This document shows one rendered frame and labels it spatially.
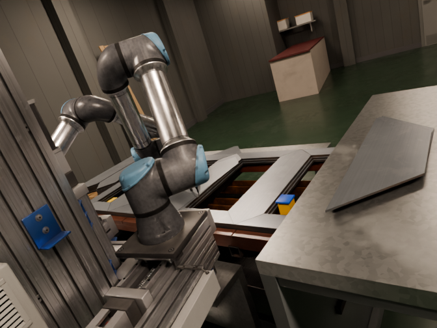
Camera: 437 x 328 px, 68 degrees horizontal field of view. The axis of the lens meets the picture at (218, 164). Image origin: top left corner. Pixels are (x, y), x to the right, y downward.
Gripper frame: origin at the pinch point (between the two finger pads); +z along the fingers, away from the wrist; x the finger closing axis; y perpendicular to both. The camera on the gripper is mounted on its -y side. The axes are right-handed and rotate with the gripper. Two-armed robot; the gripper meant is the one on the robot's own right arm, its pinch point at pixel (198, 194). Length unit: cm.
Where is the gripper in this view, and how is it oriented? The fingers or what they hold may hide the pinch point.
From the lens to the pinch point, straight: 153.6
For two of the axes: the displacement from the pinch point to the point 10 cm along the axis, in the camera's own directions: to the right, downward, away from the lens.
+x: -5.5, 4.4, -7.1
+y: -7.8, 0.3, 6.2
